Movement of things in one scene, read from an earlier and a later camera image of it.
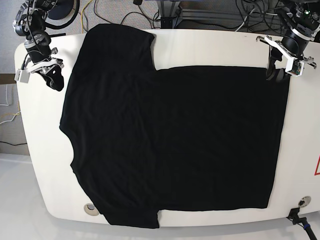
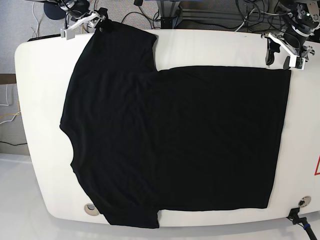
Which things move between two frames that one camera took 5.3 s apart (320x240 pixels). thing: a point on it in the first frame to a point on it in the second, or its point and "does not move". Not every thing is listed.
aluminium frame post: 167,9 does not move
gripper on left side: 43,60 to 94,18
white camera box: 22,75 to 68,34
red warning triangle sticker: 317,170 does not move
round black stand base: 61,9 does not move
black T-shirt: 143,140 does not move
